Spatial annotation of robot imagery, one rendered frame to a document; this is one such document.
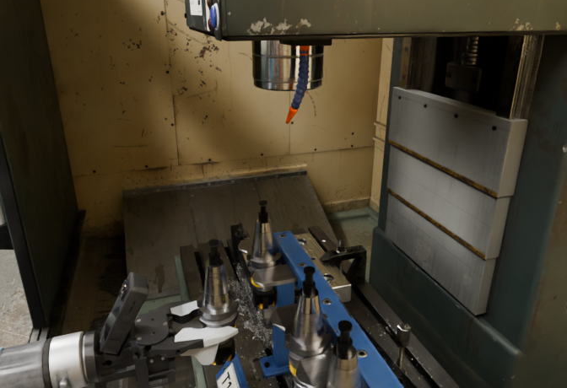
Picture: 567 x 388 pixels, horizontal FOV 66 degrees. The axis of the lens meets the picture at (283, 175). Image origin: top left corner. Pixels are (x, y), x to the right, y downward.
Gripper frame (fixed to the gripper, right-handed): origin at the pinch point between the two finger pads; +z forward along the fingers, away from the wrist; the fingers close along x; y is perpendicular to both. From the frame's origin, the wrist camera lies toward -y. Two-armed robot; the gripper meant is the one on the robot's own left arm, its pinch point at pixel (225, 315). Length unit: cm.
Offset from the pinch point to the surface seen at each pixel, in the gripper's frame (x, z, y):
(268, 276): -5.2, 8.5, -1.7
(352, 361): 23.2, 9.7, -9.4
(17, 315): -185, -92, 120
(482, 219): -20, 66, 5
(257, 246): -9.8, 7.9, -5.0
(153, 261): -104, -12, 51
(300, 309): 11.6, 8.1, -7.7
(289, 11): -7.7, 13.6, -43.6
